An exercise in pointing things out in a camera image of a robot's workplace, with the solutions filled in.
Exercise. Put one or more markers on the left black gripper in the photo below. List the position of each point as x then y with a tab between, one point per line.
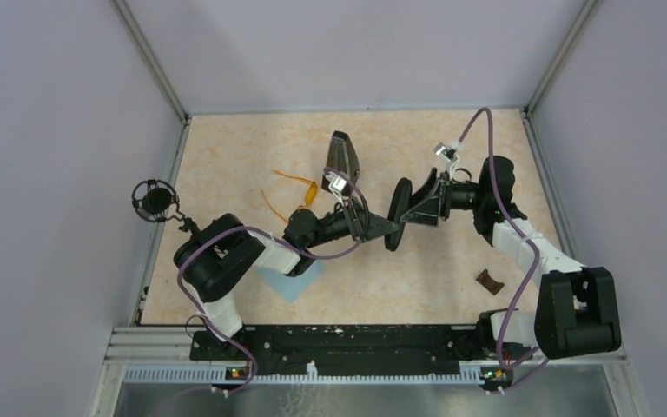
367	226

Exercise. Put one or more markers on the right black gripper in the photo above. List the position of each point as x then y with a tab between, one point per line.
431	201

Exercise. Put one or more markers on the black microphone on tripod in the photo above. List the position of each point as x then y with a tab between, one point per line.
156	201

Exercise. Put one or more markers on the black glasses case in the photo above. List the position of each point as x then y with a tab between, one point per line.
399	205

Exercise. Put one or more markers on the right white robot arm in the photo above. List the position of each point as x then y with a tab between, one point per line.
576	312

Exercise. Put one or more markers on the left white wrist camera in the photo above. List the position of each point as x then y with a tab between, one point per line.
338	187

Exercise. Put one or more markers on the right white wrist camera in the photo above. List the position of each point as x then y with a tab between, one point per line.
449	155

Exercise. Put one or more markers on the orange sunglasses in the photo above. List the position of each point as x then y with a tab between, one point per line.
303	194

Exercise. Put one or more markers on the black metronome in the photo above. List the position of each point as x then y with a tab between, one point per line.
342	157

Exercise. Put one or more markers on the small brown holder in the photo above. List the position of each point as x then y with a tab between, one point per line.
485	280

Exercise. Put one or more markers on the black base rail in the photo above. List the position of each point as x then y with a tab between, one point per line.
352	350

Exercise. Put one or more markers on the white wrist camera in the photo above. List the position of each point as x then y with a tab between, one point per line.
338	187
449	155

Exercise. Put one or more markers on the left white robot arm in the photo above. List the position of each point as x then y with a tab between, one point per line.
214	259

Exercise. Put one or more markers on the blue cleaning cloth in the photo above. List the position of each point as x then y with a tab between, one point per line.
291	288

